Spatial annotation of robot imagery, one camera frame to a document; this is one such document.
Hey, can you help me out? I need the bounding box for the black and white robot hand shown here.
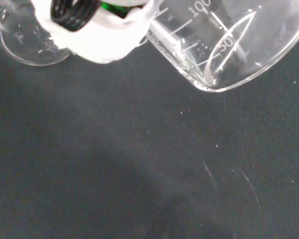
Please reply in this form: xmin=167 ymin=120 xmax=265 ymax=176
xmin=31 ymin=0 xmax=155 ymax=64

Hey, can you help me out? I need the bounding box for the black bench cloth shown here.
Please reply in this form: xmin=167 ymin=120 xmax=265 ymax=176
xmin=0 ymin=22 xmax=299 ymax=239

